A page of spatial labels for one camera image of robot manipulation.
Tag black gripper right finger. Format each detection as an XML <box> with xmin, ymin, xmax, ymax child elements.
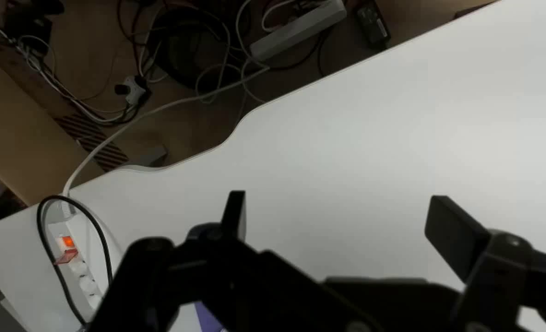
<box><xmin>424</xmin><ymin>194</ymin><xmax>546</xmax><ymax>332</ymax></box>

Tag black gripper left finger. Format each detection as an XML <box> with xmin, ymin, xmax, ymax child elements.
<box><xmin>86</xmin><ymin>191</ymin><xmax>372</xmax><ymax>332</ymax></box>

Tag dark vent grille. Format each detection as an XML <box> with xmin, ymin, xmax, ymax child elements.
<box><xmin>53</xmin><ymin>111</ymin><xmax>132</xmax><ymax>174</ymax></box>

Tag white plug adapter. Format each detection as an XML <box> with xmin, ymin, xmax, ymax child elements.
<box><xmin>112</xmin><ymin>72</ymin><xmax>153</xmax><ymax>108</ymax></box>

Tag long white power strip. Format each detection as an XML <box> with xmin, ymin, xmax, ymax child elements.
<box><xmin>247</xmin><ymin>0</ymin><xmax>348</xmax><ymax>63</ymax></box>

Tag black power adapter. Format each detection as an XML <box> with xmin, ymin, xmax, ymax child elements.
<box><xmin>352</xmin><ymin>0</ymin><xmax>392</xmax><ymax>50</ymax></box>

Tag black power cable with plug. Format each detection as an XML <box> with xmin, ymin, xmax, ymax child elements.
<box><xmin>35</xmin><ymin>194</ymin><xmax>116</xmax><ymax>329</ymax></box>

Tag white power cord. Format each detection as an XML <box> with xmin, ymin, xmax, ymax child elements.
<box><xmin>58</xmin><ymin>63</ymin><xmax>271</xmax><ymax>200</ymax></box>

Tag tangled black cables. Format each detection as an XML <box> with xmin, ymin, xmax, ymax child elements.
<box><xmin>114</xmin><ymin>0</ymin><xmax>269</xmax><ymax>104</ymax></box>

